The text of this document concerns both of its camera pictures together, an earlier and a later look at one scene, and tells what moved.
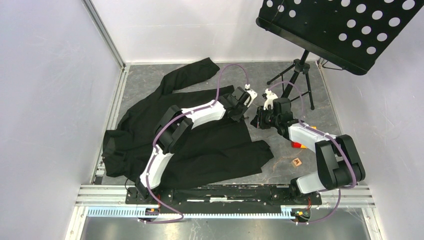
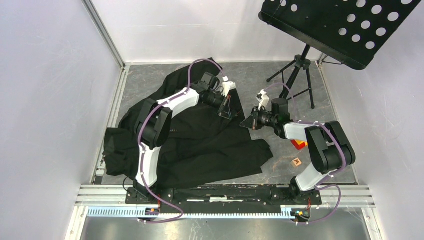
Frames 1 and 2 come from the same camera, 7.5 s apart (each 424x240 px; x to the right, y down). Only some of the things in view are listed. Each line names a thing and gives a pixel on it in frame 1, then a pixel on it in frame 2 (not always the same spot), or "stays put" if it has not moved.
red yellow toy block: [296, 145] stays put
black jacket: [216, 148] stays put
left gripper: [236, 117] to [224, 111]
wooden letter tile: [296, 162] stays put
